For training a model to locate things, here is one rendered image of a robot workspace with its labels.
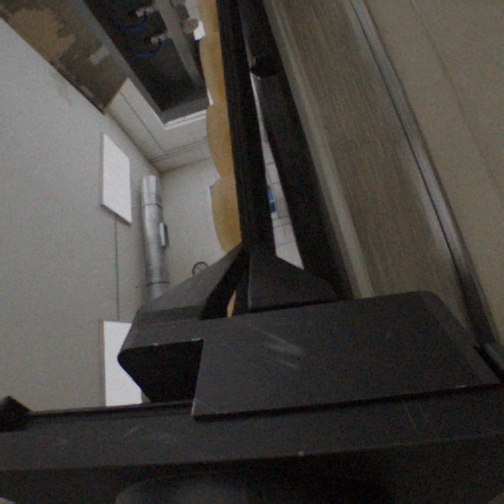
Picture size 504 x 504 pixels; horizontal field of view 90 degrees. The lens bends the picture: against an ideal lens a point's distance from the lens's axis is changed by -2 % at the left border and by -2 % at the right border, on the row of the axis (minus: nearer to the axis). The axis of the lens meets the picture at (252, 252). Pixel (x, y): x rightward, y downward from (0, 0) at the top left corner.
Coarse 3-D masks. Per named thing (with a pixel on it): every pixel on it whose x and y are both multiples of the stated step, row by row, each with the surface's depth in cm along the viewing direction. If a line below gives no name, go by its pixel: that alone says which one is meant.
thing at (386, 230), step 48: (288, 0) 19; (336, 0) 18; (288, 48) 18; (336, 48) 17; (288, 96) 19; (336, 96) 17; (384, 96) 16; (336, 144) 16; (384, 144) 16; (336, 192) 16; (384, 192) 16; (336, 240) 16; (384, 240) 15; (432, 240) 15; (384, 288) 15; (432, 288) 14
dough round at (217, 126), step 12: (216, 108) 16; (216, 120) 16; (216, 132) 16; (228, 132) 15; (216, 144) 16; (228, 144) 16; (216, 156) 16; (228, 156) 16; (216, 168) 17; (228, 168) 17
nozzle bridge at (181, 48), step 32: (96, 0) 49; (128, 0) 53; (160, 0) 50; (96, 32) 50; (128, 32) 59; (192, 32) 77; (128, 64) 58; (160, 64) 68; (192, 64) 65; (160, 96) 75; (192, 96) 73
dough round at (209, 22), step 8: (200, 0) 18; (208, 0) 18; (200, 8) 18; (208, 8) 18; (200, 16) 18; (208, 16) 18; (216, 16) 18; (208, 24) 19; (216, 24) 19; (208, 32) 19
